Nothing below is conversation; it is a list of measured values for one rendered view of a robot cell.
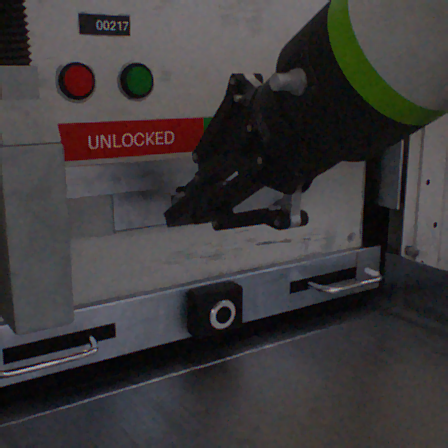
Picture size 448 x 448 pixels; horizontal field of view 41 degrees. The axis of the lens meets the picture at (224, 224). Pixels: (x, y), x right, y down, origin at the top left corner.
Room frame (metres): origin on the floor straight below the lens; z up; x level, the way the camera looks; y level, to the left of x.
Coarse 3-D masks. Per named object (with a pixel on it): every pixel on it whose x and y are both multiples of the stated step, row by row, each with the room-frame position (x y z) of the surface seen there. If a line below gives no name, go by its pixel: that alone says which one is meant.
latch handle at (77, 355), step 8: (88, 336) 0.55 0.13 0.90; (96, 344) 0.53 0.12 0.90; (72, 352) 0.51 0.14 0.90; (80, 352) 0.51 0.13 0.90; (88, 352) 0.51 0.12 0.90; (96, 352) 0.52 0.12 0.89; (48, 360) 0.50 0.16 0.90; (56, 360) 0.50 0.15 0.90; (64, 360) 0.50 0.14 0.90; (72, 360) 0.51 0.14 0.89; (16, 368) 0.48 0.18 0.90; (24, 368) 0.48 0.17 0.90; (32, 368) 0.49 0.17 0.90; (40, 368) 0.49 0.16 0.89; (0, 376) 0.47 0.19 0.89; (8, 376) 0.47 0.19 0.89
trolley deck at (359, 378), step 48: (336, 336) 0.66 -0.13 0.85; (384, 336) 0.66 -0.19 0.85; (432, 336) 0.66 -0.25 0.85; (144, 384) 0.55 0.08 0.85; (192, 384) 0.55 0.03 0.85; (240, 384) 0.55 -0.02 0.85; (288, 384) 0.55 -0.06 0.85; (336, 384) 0.55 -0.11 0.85; (384, 384) 0.55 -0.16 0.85; (432, 384) 0.55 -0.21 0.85; (0, 432) 0.46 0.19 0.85; (48, 432) 0.46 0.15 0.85; (96, 432) 0.46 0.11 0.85; (144, 432) 0.46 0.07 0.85; (192, 432) 0.46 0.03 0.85; (240, 432) 0.46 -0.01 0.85; (288, 432) 0.46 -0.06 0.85; (336, 432) 0.46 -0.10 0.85; (384, 432) 0.46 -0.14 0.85; (432, 432) 0.46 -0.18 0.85
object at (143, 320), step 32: (320, 256) 0.73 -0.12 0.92; (352, 256) 0.75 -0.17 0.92; (160, 288) 0.61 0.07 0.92; (192, 288) 0.62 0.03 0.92; (256, 288) 0.67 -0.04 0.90; (288, 288) 0.69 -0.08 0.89; (96, 320) 0.56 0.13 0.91; (128, 320) 0.58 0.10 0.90; (160, 320) 0.60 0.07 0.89; (32, 352) 0.52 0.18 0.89; (64, 352) 0.54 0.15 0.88; (128, 352) 0.58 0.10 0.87
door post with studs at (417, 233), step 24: (408, 144) 0.76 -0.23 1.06; (432, 144) 0.78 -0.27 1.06; (408, 168) 0.76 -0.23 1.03; (432, 168) 0.78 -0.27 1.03; (408, 192) 0.76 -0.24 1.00; (432, 192) 0.78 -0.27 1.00; (408, 216) 0.77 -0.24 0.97; (432, 216) 0.79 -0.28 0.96; (408, 240) 0.77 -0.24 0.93; (432, 240) 0.79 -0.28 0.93; (432, 264) 0.79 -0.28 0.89
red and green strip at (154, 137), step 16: (64, 128) 0.56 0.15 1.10; (80, 128) 0.57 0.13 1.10; (96, 128) 0.58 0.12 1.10; (112, 128) 0.59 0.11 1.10; (128, 128) 0.59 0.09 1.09; (144, 128) 0.60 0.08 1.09; (160, 128) 0.61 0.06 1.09; (176, 128) 0.62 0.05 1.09; (192, 128) 0.63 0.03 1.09; (64, 144) 0.56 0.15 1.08; (80, 144) 0.57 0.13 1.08; (96, 144) 0.58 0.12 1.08; (112, 144) 0.59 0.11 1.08; (128, 144) 0.59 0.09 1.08; (144, 144) 0.60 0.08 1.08; (160, 144) 0.61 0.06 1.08; (176, 144) 0.62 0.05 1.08; (192, 144) 0.63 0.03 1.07
